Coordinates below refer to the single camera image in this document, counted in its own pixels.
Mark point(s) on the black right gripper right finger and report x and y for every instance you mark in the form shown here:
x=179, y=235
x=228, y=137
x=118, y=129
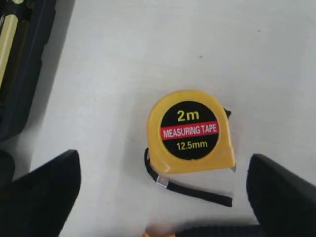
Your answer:
x=283, y=203

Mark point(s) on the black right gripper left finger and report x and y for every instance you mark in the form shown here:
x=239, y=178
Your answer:
x=39, y=203

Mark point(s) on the pliers orange black handles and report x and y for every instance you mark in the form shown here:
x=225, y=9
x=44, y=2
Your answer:
x=206, y=228

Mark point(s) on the yellow measuring tape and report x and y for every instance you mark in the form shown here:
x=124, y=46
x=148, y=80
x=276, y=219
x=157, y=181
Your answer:
x=188, y=131

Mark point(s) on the black plastic tool case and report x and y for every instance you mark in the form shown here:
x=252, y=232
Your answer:
x=35, y=20

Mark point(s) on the right yellow black screwdriver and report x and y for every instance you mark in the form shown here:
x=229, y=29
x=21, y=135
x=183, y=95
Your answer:
x=8, y=26

